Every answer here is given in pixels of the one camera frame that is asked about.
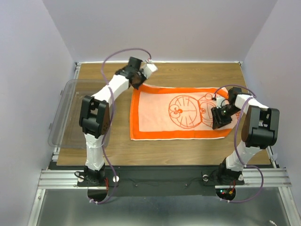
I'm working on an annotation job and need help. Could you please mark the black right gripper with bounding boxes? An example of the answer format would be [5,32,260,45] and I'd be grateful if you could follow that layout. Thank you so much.
[211,105,241,129]

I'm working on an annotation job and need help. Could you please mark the orange white cartoon towel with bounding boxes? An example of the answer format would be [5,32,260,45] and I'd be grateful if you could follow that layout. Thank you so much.
[130,85,239,140]

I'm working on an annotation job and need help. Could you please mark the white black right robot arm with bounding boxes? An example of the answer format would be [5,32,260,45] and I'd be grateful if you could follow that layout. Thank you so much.
[211,86,280,184]

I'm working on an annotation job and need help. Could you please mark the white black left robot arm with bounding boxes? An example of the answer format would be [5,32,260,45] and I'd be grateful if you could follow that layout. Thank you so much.
[77,57,148,186]

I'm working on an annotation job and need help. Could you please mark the clear plastic bin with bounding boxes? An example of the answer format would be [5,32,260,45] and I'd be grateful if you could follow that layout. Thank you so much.
[48,79,111,150]

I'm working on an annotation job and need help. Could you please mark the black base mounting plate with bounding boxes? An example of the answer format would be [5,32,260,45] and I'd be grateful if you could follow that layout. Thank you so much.
[75,166,244,197]

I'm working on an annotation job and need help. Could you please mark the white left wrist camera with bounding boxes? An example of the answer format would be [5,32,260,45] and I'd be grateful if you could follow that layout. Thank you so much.
[142,63,158,79]

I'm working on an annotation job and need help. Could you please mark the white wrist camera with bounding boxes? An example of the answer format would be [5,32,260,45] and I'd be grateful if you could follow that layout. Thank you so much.
[142,63,158,79]
[212,95,228,108]

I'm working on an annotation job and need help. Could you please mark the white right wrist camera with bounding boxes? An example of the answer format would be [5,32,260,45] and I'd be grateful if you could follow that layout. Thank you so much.
[212,95,228,108]

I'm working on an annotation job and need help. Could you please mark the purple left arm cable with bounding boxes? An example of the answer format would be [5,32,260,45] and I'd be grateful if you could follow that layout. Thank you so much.
[88,48,152,205]

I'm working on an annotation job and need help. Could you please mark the aluminium frame rail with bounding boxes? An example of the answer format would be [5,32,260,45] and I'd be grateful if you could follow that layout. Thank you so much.
[38,168,292,189]

